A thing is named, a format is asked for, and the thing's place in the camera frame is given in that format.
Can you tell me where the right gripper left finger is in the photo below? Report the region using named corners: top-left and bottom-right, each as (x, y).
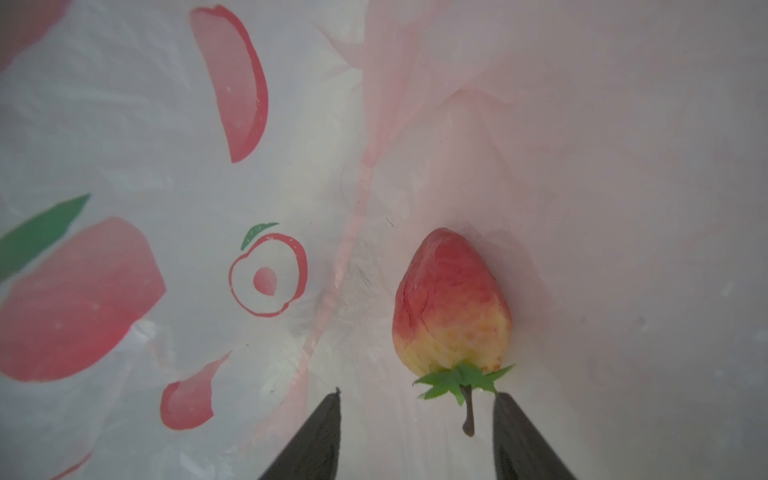
top-left (259, 389), bottom-right (342, 480)

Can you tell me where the pink plastic bag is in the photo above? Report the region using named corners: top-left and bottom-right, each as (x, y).
top-left (1, 1), bottom-right (767, 479)

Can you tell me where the fake strawberry with leaves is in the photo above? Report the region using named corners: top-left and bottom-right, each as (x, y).
top-left (392, 228), bottom-right (512, 436)

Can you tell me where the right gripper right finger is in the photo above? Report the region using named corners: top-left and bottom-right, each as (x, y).
top-left (493, 392), bottom-right (576, 480)

